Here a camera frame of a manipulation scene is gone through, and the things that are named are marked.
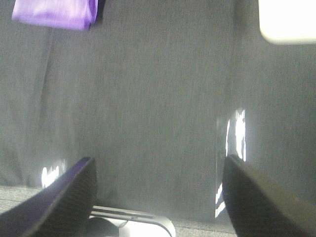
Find dark grey table cloth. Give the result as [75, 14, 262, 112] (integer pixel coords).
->
[0, 0, 316, 221]

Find clear tape strip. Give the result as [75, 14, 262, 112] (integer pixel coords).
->
[41, 159, 67, 189]
[214, 108, 246, 220]

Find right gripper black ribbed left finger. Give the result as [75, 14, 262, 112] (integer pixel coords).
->
[0, 158, 96, 237]

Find white tray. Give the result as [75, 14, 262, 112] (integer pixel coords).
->
[258, 0, 316, 45]

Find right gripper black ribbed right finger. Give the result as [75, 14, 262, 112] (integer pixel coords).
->
[222, 155, 316, 237]

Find purple microfiber towel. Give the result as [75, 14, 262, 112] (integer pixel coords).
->
[12, 0, 98, 31]

